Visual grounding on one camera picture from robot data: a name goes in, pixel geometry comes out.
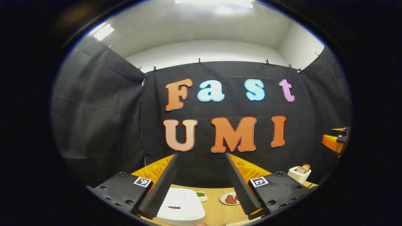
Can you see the black backdrop cloth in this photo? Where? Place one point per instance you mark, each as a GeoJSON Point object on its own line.
{"type": "Point", "coordinates": [110, 125]}

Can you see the white round plate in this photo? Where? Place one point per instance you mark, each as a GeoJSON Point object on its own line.
{"type": "Point", "coordinates": [222, 198]}

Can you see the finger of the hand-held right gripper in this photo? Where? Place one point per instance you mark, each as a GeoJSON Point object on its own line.
{"type": "Point", "coordinates": [338, 129]}
{"type": "Point", "coordinates": [329, 142]}

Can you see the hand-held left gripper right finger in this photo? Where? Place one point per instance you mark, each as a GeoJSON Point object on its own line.
{"type": "Point", "coordinates": [240, 191]}

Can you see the white toaster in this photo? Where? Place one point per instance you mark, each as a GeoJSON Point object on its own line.
{"type": "Point", "coordinates": [296, 177]}

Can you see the white rice cooker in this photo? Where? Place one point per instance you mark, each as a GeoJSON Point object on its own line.
{"type": "Point", "coordinates": [185, 201]}

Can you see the white divided sauce dish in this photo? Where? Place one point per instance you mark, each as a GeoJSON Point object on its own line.
{"type": "Point", "coordinates": [201, 197]}

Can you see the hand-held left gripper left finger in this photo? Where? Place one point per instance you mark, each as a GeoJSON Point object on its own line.
{"type": "Point", "coordinates": [158, 191]}

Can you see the ceiling light panel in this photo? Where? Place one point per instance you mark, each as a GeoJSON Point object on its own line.
{"type": "Point", "coordinates": [213, 2]}
{"type": "Point", "coordinates": [103, 32]}

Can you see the toasted bread slices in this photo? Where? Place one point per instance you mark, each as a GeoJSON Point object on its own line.
{"type": "Point", "coordinates": [304, 169]}

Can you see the cream rectangular container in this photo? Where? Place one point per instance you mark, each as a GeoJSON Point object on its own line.
{"type": "Point", "coordinates": [238, 223]}

